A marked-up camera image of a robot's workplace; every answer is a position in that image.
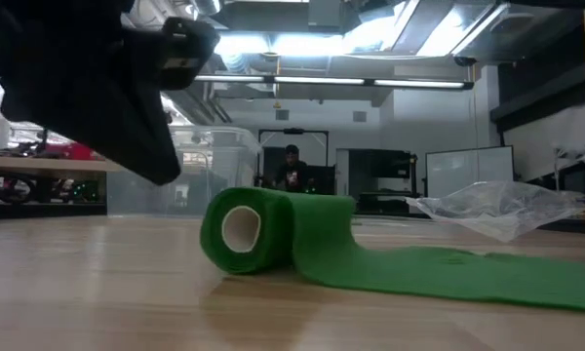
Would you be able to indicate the whiteboard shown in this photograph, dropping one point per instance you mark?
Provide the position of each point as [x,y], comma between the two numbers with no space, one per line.
[468,170]

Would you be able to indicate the green bandage roll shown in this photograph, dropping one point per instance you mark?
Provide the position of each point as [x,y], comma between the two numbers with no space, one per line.
[322,234]

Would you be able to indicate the wooden workbench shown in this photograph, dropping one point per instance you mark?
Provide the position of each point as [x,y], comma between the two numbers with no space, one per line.
[39,167]

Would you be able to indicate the clear plastic storage box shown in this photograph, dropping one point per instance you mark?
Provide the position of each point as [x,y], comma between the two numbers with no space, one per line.
[214,166]

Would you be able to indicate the square wall vent grille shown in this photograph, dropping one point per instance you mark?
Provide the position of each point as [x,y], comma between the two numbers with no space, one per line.
[282,115]
[360,116]

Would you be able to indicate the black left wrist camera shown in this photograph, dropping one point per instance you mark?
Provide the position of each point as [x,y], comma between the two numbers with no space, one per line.
[187,49]

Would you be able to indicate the long ceiling light bar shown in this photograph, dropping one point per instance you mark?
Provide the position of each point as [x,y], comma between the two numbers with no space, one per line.
[322,80]

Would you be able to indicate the black robot station frame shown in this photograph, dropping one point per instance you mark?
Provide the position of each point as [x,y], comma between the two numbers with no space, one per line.
[293,131]

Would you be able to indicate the person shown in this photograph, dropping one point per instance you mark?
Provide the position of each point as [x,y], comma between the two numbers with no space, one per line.
[292,175]

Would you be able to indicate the red plastic bin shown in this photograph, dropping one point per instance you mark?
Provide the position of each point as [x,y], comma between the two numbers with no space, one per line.
[78,152]

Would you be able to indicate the clear plastic zip bag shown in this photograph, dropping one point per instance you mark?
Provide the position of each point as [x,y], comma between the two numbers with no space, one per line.
[492,209]

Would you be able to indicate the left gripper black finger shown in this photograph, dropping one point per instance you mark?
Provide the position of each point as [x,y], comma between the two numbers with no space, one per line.
[117,127]

